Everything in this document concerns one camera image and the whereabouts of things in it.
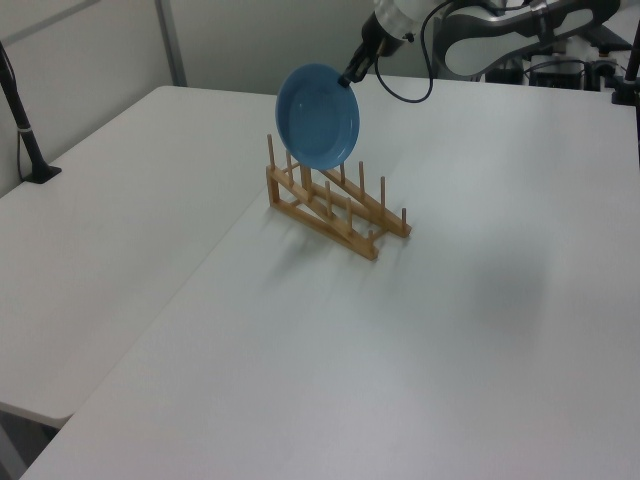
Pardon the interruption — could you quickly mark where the black pole with clamp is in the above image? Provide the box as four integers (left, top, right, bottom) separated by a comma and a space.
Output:
608, 28, 640, 107

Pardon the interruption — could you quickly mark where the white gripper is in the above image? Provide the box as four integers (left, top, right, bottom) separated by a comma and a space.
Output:
336, 8, 407, 90

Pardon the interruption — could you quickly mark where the black lab equipment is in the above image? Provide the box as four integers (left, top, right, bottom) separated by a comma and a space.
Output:
485, 23, 632, 93

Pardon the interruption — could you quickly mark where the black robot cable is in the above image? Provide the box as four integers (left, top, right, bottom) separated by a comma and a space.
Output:
373, 0, 454, 105

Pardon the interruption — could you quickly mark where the thin gray cable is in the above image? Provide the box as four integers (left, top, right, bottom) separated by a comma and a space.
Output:
13, 125, 27, 182

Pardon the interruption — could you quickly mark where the black pole with flat base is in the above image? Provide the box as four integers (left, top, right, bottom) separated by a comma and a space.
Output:
0, 38, 64, 185

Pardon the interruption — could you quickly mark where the blue ceramic plate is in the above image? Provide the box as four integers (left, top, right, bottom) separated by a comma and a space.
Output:
275, 62, 362, 170

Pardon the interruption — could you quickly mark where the wooden plate rack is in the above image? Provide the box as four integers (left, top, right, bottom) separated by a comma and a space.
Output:
263, 132, 415, 263

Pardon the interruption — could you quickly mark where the gray partition frame post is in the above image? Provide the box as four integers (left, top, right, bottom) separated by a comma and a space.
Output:
153, 0, 190, 88

